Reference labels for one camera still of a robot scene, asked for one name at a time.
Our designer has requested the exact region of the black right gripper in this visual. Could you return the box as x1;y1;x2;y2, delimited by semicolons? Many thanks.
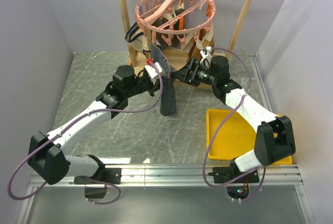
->
172;57;217;88

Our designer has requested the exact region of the navy striped underwear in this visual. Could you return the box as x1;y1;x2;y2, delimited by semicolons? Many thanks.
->
150;42;176;116

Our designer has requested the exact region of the pink round clip hanger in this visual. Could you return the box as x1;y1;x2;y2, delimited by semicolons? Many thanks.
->
135;0;216;46

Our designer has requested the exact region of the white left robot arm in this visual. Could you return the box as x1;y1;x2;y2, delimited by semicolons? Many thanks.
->
27;62;164;185

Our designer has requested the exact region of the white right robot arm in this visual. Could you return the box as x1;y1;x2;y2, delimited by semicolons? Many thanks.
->
171;56;296;182

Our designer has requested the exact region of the wooden hanger rack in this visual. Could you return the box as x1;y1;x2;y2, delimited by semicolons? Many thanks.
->
113;0;261;91

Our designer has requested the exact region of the brown hanging garment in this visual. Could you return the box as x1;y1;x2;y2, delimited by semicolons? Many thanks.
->
189;23;214;60

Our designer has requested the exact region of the dark hanging garment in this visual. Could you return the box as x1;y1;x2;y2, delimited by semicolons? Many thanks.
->
150;7;187;50

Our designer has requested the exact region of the yellow plastic tray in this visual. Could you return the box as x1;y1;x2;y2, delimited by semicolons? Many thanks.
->
206;109;278;172

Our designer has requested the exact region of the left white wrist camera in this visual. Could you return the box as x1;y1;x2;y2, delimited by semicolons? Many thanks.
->
144;59;164;80

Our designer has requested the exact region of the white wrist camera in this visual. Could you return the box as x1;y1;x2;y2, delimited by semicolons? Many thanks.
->
200;46;212;64
144;59;164;80

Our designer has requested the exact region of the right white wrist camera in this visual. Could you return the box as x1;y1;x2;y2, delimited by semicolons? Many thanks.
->
200;46;212;64

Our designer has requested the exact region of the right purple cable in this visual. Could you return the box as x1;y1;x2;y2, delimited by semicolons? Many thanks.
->
202;47;267;202

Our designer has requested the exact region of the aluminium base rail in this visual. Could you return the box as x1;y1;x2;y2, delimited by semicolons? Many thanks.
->
28;163;304;188

